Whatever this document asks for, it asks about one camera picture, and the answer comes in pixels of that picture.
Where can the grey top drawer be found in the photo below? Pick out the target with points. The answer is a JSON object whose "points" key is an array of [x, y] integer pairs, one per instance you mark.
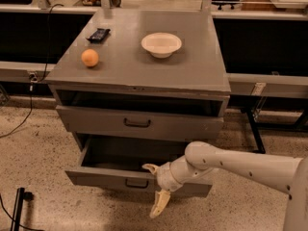
{"points": [[141, 125]]}

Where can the black table leg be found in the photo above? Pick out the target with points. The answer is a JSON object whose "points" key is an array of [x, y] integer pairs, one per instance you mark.
{"points": [[260, 146]]}

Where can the black stand base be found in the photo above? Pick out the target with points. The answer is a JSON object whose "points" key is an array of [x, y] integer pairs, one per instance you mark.
{"points": [[21, 196]]}

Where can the orange fruit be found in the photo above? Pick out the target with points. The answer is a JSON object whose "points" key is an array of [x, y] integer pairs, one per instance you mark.
{"points": [[90, 58]]}

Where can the grey metal drawer cabinet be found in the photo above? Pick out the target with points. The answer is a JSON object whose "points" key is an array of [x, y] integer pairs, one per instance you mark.
{"points": [[192, 81]]}

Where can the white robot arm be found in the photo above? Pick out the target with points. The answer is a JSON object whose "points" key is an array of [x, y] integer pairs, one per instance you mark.
{"points": [[282, 173]]}

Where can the grey drawer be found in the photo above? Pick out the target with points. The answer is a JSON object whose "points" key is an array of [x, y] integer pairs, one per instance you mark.
{"points": [[115, 163], [141, 125]]}

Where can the white bowl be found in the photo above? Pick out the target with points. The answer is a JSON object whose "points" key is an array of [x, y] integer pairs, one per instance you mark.
{"points": [[161, 45]]}

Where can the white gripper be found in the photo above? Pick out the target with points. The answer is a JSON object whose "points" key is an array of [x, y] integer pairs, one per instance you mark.
{"points": [[165, 176]]}

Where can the dark snack bar wrapper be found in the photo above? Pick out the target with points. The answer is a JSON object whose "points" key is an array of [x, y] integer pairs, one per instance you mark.
{"points": [[99, 35]]}

